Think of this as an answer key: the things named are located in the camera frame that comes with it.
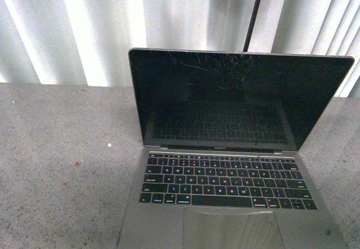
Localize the silver laptop with black keyboard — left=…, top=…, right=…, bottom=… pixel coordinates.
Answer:
left=119, top=48, right=354, bottom=248

